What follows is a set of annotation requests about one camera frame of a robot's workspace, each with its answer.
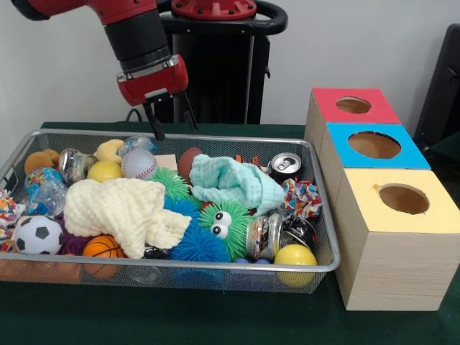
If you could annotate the cream knit cloth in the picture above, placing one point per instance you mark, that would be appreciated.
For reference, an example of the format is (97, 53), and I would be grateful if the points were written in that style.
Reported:
(115, 208)

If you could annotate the clear plastic packet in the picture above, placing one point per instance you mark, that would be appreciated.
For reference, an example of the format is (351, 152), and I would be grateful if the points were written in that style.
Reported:
(138, 143)

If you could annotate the green cloth side table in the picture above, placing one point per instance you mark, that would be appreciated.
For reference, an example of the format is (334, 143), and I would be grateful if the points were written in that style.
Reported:
(449, 151)

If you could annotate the green spiky toy with eyes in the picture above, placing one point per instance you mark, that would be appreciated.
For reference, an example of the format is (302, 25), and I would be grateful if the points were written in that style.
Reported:
(239, 235)

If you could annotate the small orange basketball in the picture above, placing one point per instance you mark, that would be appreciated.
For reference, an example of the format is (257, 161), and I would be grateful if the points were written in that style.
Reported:
(102, 248)

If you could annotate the yellow plush toy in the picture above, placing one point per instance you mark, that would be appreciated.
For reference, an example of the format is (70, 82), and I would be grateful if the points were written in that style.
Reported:
(108, 151)

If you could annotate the large yellow ball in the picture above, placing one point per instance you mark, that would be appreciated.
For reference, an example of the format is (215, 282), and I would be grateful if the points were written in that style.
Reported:
(294, 255)

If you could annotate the mint knit cloth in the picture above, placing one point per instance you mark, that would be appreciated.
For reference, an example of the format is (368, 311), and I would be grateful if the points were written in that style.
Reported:
(230, 179)

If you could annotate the silver soda can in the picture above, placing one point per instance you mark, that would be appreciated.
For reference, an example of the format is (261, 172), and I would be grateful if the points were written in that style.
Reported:
(285, 163)

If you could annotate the small yellow ball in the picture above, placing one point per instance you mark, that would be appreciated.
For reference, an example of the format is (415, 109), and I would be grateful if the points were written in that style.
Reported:
(104, 170)

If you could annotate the white baseball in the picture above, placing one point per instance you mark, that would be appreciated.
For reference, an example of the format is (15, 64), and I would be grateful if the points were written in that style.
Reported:
(138, 163)

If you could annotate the wooden box with three holes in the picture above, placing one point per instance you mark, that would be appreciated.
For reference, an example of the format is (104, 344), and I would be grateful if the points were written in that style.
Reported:
(395, 273)

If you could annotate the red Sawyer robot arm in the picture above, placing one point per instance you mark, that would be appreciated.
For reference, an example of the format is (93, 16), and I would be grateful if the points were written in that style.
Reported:
(140, 39)

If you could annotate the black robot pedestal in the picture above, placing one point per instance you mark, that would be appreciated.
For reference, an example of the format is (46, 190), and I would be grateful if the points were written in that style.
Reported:
(223, 72)

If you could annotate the black and white soccer ball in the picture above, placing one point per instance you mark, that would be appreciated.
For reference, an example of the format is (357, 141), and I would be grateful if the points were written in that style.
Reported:
(37, 235)

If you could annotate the black upright panel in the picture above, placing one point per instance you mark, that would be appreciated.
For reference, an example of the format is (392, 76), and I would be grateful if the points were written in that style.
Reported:
(442, 90)

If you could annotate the silver mesh bin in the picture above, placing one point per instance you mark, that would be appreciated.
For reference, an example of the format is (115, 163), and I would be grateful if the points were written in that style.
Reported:
(179, 276)

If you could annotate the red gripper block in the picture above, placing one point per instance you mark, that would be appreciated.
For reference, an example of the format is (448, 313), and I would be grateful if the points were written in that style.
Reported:
(154, 82)

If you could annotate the dark green table cloth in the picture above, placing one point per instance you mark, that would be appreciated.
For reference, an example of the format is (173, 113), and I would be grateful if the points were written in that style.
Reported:
(179, 316)

